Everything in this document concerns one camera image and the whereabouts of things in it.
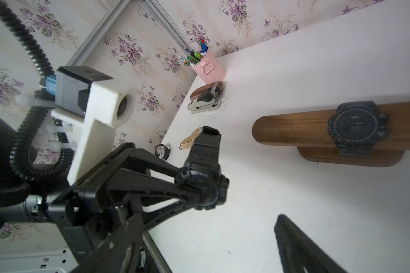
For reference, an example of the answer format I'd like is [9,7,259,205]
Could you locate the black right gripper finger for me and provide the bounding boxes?
[274,214,346,273]

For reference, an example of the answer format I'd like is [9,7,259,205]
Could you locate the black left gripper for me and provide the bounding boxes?
[48,143,191,273]

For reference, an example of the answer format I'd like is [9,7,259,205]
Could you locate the black digital watch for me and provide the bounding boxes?
[328,101,390,159]
[175,126,230,210]

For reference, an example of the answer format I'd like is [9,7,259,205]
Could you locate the brown wooden watch stand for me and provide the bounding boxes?
[252,102,410,167]

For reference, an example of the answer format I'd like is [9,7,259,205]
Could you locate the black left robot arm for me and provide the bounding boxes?
[10,67,199,273]

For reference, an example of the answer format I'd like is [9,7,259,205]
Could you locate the thin black band watch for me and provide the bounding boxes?
[154,143,171,160]

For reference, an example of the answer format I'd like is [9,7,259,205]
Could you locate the brown and white stapler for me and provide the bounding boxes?
[187,81,224,114]

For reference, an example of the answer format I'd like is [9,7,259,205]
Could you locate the pink pen cup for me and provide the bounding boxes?
[192,50,226,84]

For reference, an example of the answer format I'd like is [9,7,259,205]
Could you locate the pens in cup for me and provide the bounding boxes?
[180,40,208,67]

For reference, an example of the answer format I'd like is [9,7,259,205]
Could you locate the beige strap watch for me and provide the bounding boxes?
[178,127,203,150]

